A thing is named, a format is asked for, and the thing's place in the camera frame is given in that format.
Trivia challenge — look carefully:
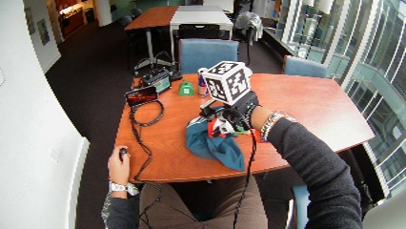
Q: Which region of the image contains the brown wooden table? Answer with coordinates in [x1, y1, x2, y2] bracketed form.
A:
[122, 5, 179, 32]

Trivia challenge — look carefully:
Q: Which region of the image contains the silver bracelet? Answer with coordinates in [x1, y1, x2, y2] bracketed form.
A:
[258, 111, 298, 143]

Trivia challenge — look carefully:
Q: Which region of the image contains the black phone with lit screen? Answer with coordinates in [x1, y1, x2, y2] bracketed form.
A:
[123, 85, 161, 108]

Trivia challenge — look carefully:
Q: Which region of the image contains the grey jacket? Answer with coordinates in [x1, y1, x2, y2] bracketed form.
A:
[233, 10, 265, 46]

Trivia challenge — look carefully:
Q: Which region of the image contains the red and blue bottle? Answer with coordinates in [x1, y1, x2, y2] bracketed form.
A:
[197, 67, 211, 98]

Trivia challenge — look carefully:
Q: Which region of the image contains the black cable on table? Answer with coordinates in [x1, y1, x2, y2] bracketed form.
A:
[127, 99, 166, 183]

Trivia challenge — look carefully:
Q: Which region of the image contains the black glove cable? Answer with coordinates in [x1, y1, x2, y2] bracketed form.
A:
[230, 128, 259, 229]

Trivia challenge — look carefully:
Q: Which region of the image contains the teal cloth with red trim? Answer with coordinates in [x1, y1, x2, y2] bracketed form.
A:
[183, 106, 247, 173]

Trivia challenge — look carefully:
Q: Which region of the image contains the black stand with cables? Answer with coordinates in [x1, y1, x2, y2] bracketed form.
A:
[133, 50, 175, 78]

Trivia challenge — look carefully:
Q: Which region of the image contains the black mesh chair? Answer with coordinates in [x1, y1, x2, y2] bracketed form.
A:
[175, 23, 225, 41]

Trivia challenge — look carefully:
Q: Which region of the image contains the blue seat chair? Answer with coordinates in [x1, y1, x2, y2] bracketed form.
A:
[290, 183, 312, 229]

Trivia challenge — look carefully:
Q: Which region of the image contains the white wristwatch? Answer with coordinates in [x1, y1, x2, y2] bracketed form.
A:
[107, 179, 141, 197]

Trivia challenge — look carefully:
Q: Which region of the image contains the black device with green screen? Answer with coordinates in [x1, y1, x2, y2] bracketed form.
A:
[141, 70, 174, 95]

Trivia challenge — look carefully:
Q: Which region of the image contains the white table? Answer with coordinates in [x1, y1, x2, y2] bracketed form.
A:
[167, 4, 234, 65]

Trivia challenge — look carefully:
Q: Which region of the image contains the small green object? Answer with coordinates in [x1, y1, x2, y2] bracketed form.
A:
[177, 78, 197, 97]

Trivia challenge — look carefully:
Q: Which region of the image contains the white cube with black markers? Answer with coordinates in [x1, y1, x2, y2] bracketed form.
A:
[201, 60, 254, 106]

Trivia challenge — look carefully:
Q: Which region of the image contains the blue upholstered chair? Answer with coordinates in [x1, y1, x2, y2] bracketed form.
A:
[282, 54, 331, 79]
[175, 37, 241, 76]

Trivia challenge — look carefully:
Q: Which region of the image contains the the person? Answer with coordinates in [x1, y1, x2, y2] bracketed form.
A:
[138, 174, 270, 229]

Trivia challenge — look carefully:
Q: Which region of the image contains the wall picture frame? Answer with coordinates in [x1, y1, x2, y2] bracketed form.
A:
[36, 17, 52, 47]
[22, 6, 38, 35]

